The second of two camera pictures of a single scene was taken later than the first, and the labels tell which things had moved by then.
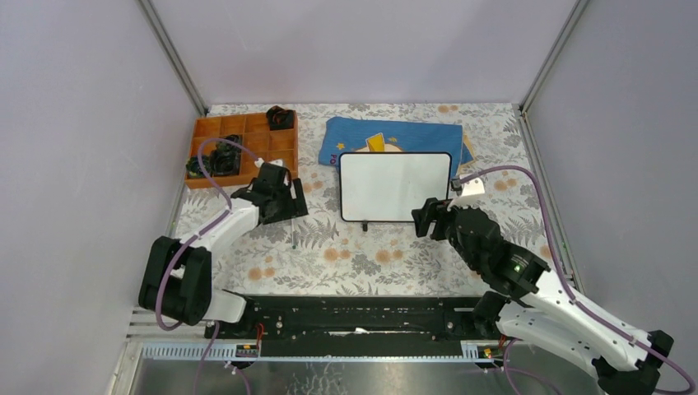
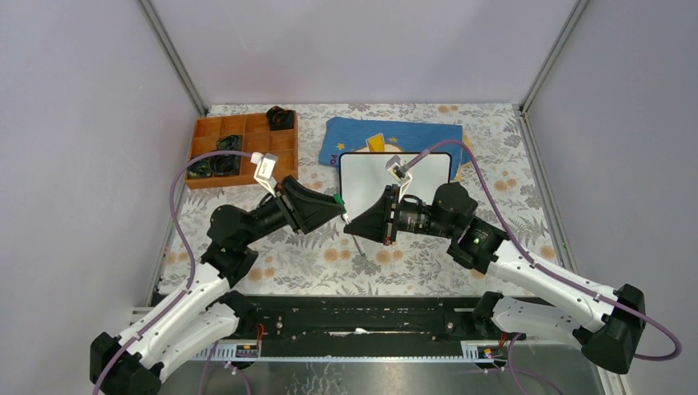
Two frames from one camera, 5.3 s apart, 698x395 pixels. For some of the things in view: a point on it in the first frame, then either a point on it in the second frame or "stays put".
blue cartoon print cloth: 354,135 stays put
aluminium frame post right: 574,14 stays put
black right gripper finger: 424,216 → 376,223
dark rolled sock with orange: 280,118 stays put
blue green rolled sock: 194,169 stays put
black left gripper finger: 242,192 → 310,207
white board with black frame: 387,186 stays put
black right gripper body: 449,222 → 396,209
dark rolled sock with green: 227,148 stays put
